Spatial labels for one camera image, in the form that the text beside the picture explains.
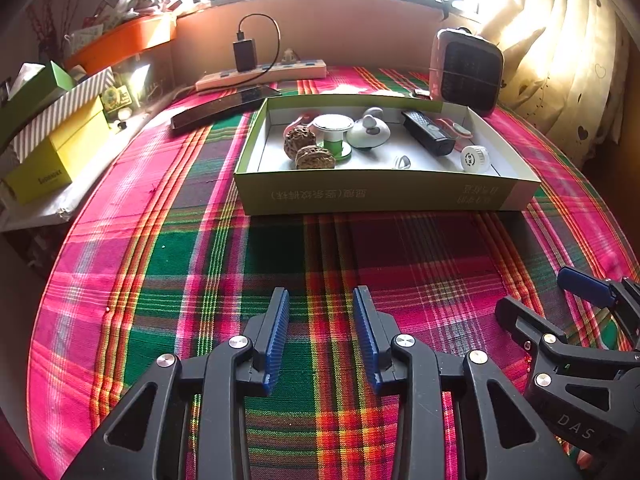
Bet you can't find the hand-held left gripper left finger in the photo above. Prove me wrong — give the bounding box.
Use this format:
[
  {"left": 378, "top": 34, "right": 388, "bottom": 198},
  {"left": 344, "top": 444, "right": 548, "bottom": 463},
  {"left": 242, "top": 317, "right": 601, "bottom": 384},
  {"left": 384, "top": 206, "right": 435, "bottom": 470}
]
[{"left": 62, "top": 287, "right": 291, "bottom": 480}]

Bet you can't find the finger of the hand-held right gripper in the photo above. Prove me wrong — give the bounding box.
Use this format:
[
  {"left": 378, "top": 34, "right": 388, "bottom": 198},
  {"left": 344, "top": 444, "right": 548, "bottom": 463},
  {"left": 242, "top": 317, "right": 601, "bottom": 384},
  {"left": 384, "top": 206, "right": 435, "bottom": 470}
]
[
  {"left": 495, "top": 296, "right": 626, "bottom": 411},
  {"left": 556, "top": 266, "right": 640, "bottom": 351}
]

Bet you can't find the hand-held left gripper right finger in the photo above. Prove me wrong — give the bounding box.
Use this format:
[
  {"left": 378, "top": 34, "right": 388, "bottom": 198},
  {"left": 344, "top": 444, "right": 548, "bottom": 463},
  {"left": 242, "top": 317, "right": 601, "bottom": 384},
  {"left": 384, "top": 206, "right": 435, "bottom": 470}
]
[{"left": 352, "top": 286, "right": 583, "bottom": 480}]

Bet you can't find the green white cardboard box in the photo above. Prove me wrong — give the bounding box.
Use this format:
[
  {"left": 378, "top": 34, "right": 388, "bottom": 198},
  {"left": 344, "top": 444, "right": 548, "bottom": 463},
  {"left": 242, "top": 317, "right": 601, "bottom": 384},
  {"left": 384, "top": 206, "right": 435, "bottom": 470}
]
[{"left": 234, "top": 95, "right": 542, "bottom": 216}]

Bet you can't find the white cylinder jar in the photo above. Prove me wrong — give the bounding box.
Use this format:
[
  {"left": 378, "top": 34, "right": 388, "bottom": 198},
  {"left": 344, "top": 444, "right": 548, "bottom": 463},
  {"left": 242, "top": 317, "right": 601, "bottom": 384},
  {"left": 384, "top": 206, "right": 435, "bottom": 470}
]
[{"left": 460, "top": 145, "right": 488, "bottom": 172}]

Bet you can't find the pink mint clip holder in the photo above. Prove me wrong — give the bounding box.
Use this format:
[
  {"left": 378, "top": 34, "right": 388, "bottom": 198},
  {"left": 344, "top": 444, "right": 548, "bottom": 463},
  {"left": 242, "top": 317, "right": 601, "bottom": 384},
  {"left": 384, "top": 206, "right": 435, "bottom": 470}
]
[{"left": 435, "top": 116, "right": 473, "bottom": 148}]

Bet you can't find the black rectangular light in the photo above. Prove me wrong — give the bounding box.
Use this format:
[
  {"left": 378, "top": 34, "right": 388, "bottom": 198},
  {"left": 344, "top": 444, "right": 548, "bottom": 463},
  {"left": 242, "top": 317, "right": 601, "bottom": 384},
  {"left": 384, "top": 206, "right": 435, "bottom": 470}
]
[{"left": 401, "top": 110, "right": 457, "bottom": 157}]

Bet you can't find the green white spool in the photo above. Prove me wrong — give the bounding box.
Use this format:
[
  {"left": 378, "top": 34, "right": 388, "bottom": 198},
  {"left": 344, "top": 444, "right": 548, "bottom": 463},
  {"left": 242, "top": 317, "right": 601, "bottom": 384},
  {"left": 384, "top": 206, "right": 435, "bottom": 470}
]
[{"left": 313, "top": 114, "right": 355, "bottom": 159}]

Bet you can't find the plaid blanket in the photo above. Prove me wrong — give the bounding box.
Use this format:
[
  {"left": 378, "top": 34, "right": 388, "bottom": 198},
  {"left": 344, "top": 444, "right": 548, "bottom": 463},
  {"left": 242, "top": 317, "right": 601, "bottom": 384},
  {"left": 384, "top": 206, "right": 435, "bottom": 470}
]
[{"left": 30, "top": 65, "right": 640, "bottom": 480}]

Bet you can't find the cream heart print curtain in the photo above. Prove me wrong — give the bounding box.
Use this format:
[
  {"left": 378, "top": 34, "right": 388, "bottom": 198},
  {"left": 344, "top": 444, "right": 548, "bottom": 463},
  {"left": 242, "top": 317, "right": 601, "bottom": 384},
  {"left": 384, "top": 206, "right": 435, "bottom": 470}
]
[{"left": 475, "top": 0, "right": 636, "bottom": 171}]

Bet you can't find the black smartphone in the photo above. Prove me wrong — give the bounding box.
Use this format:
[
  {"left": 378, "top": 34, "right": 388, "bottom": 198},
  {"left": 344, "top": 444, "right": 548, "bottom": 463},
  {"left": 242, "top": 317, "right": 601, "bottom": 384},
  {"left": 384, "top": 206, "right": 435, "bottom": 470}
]
[{"left": 170, "top": 86, "right": 282, "bottom": 136}]

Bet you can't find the grey desk heater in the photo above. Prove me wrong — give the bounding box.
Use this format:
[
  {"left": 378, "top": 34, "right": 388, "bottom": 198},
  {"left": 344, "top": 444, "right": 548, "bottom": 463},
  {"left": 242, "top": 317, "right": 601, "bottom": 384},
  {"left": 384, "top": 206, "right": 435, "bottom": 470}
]
[{"left": 429, "top": 27, "right": 503, "bottom": 117}]

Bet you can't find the white power strip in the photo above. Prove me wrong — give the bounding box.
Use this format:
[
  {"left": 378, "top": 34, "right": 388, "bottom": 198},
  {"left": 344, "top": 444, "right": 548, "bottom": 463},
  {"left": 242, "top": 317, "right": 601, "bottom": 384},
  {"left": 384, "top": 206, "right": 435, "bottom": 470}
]
[{"left": 195, "top": 58, "right": 327, "bottom": 92}]

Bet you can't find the yellow box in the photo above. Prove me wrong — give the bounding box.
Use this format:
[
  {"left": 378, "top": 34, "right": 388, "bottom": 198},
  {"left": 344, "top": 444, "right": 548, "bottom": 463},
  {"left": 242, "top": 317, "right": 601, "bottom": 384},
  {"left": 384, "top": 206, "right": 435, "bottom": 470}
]
[{"left": 2, "top": 97, "right": 111, "bottom": 204}]

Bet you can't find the black charger adapter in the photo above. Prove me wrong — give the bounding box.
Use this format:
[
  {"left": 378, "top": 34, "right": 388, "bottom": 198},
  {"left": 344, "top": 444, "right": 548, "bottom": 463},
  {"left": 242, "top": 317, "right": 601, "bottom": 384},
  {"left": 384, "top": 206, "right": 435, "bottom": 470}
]
[{"left": 232, "top": 38, "right": 257, "bottom": 73}]

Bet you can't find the green framed ornament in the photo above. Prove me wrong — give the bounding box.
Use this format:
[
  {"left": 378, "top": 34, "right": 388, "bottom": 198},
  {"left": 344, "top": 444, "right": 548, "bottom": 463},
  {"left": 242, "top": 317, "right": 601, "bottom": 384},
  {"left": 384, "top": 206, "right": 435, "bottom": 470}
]
[{"left": 101, "top": 86, "right": 133, "bottom": 111}]

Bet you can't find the striped box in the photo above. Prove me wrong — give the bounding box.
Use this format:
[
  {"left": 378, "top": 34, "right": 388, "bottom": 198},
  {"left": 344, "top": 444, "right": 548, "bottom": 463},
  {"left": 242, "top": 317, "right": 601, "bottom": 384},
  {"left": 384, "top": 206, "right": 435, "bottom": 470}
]
[{"left": 12, "top": 66, "right": 115, "bottom": 161}]

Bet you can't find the orange tray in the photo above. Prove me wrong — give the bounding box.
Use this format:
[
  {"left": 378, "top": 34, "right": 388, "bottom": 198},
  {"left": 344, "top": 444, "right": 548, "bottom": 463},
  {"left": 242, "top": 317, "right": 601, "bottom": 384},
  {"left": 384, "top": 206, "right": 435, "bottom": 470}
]
[{"left": 62, "top": 12, "right": 178, "bottom": 73}]

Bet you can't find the green tissue box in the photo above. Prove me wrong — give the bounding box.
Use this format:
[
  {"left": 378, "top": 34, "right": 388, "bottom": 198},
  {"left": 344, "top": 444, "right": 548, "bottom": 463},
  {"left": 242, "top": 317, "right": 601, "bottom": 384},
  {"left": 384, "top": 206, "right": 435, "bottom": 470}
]
[{"left": 0, "top": 61, "right": 75, "bottom": 148}]

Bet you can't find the red branch decoration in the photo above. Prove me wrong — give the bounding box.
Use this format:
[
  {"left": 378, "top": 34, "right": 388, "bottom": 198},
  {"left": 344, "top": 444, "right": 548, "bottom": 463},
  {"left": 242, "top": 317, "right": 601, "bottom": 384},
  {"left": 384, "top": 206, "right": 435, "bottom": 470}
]
[{"left": 27, "top": 0, "right": 96, "bottom": 56}]

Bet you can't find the black charger cable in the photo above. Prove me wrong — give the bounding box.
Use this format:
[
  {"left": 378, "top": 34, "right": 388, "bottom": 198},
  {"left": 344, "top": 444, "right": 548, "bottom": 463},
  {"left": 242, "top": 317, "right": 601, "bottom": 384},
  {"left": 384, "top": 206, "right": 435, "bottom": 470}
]
[{"left": 237, "top": 14, "right": 281, "bottom": 73}]

